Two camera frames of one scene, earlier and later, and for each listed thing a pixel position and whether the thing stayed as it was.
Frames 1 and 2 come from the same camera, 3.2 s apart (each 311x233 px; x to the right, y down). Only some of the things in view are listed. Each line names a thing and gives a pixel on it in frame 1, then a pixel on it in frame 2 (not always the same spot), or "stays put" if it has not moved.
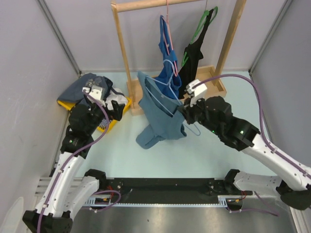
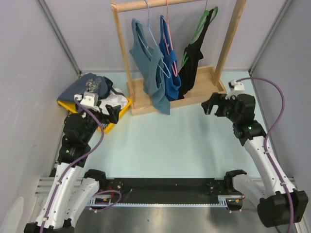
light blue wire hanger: [190, 128] → [148, 26]
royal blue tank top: [168, 78] stays put
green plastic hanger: [185, 58] stays put
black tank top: [193, 53] stays put
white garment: [112, 96] stays put
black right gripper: [199, 102] → [216, 99]
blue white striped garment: [103, 124] stays put
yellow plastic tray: [67, 106] stays put
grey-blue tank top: [163, 113] → [149, 55]
